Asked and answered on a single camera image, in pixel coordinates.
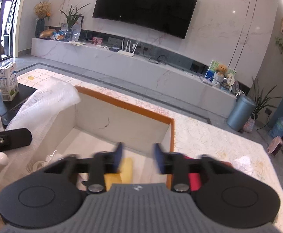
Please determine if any teddy bear bouquet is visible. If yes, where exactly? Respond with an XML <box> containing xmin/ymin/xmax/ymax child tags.
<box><xmin>212</xmin><ymin>64</ymin><xmax>228</xmax><ymax>88</ymax></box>

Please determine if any white cloth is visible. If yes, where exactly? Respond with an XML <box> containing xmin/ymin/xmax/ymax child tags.
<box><xmin>232</xmin><ymin>156</ymin><xmax>254</xmax><ymax>176</ymax></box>

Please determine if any pink small heater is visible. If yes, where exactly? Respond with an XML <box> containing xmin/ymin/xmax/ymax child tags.
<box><xmin>267</xmin><ymin>136</ymin><xmax>283</xmax><ymax>156</ymax></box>

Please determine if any tall green floor plant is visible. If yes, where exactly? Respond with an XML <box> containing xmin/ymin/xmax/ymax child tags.
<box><xmin>252</xmin><ymin>79</ymin><xmax>283</xmax><ymax>120</ymax></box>

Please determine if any white marble tv console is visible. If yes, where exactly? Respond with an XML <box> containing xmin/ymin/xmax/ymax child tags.
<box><xmin>31</xmin><ymin>38</ymin><xmax>236</xmax><ymax>117</ymax></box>

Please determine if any white bubble wrap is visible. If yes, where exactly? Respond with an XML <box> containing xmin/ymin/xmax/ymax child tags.
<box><xmin>1</xmin><ymin>78</ymin><xmax>80</xmax><ymax>178</ymax></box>

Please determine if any red lidded clear box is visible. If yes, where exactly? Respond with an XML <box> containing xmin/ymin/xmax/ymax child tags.
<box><xmin>183</xmin><ymin>156</ymin><xmax>233</xmax><ymax>192</ymax></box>

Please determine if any black wall television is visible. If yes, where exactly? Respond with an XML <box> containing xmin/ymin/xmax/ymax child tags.
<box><xmin>93</xmin><ymin>0</ymin><xmax>197</xmax><ymax>39</ymax></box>

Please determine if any white wifi router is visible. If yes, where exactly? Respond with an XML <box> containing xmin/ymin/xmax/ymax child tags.
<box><xmin>118</xmin><ymin>39</ymin><xmax>138</xmax><ymax>57</ymax></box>

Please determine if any woven pink basket bag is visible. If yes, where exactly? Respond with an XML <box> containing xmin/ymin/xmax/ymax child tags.
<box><xmin>243</xmin><ymin>113</ymin><xmax>256</xmax><ymax>133</ymax></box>

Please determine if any large water bottle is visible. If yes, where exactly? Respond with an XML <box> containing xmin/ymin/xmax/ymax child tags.
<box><xmin>269</xmin><ymin>117</ymin><xmax>283</xmax><ymax>138</ymax></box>

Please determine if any milk carton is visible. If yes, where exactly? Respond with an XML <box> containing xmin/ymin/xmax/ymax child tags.
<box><xmin>0</xmin><ymin>62</ymin><xmax>19</xmax><ymax>102</ymax></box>

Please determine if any orange cardboard storage box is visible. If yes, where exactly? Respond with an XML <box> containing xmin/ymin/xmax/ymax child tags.
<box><xmin>27</xmin><ymin>86</ymin><xmax>175</xmax><ymax>184</ymax></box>

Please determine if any green plant in glass vase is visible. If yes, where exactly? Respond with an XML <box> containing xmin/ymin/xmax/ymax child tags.
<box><xmin>60</xmin><ymin>3</ymin><xmax>90</xmax><ymax>42</ymax></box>

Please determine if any grey blue trash bin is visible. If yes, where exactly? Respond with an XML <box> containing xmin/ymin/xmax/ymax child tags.
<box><xmin>227</xmin><ymin>95</ymin><xmax>256</xmax><ymax>131</ymax></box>

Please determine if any black notebook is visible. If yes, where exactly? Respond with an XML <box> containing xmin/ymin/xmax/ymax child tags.
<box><xmin>0</xmin><ymin>83</ymin><xmax>36</xmax><ymax>127</ymax></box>

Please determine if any dried yellow flower vase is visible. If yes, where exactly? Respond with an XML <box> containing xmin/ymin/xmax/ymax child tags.
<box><xmin>34</xmin><ymin>2</ymin><xmax>51</xmax><ymax>38</ymax></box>

